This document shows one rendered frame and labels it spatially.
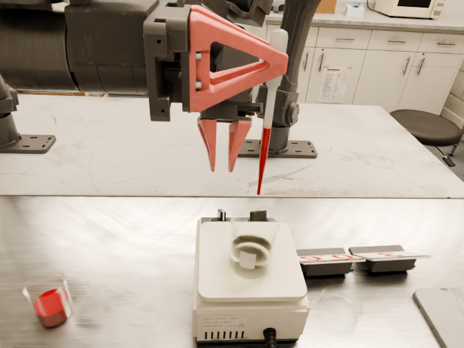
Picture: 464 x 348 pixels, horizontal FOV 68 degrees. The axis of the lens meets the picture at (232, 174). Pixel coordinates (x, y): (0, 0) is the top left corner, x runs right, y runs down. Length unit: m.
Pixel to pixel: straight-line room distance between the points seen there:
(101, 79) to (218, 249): 0.25
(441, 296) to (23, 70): 0.55
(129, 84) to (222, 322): 0.27
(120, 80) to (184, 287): 0.32
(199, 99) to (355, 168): 0.59
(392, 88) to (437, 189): 2.44
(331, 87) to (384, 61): 0.45
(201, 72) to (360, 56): 2.77
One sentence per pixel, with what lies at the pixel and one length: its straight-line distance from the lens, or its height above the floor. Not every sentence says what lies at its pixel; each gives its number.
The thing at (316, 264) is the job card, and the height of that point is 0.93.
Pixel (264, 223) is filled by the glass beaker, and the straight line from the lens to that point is 0.39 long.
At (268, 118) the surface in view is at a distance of 0.30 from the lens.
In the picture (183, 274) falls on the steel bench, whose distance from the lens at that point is 0.51.
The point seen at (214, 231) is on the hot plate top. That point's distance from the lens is 0.45.
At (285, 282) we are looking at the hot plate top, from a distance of 0.40.
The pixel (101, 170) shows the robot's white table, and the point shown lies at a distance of 0.74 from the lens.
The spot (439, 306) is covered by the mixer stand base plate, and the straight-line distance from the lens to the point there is 0.56.
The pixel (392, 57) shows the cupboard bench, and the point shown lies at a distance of 3.12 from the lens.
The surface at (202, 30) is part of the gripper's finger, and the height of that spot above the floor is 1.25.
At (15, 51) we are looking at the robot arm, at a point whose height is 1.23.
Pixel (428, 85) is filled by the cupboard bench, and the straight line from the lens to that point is 3.37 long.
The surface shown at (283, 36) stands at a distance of 0.27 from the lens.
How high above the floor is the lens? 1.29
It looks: 34 degrees down
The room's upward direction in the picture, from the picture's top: 4 degrees clockwise
